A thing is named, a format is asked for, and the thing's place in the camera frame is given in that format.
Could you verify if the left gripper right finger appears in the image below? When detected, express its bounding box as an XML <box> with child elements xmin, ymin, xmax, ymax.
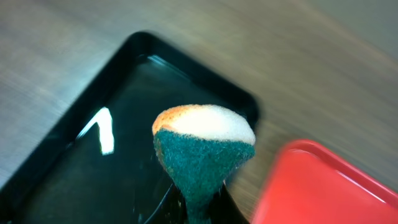
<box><xmin>208</xmin><ymin>184</ymin><xmax>249</xmax><ymax>224</ymax></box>

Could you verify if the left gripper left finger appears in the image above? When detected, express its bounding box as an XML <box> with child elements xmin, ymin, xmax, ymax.
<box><xmin>144</xmin><ymin>184</ymin><xmax>188</xmax><ymax>224</ymax></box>

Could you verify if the green brown sponge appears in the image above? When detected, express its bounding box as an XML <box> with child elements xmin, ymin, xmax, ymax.
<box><xmin>152</xmin><ymin>105</ymin><xmax>256</xmax><ymax>223</ymax></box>

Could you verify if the red plastic tray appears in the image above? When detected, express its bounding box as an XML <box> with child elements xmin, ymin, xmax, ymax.
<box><xmin>252</xmin><ymin>139</ymin><xmax>397</xmax><ymax>224</ymax></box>

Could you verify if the black metal tray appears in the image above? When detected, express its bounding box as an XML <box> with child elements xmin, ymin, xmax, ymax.
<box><xmin>1</xmin><ymin>32</ymin><xmax>259</xmax><ymax>223</ymax></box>

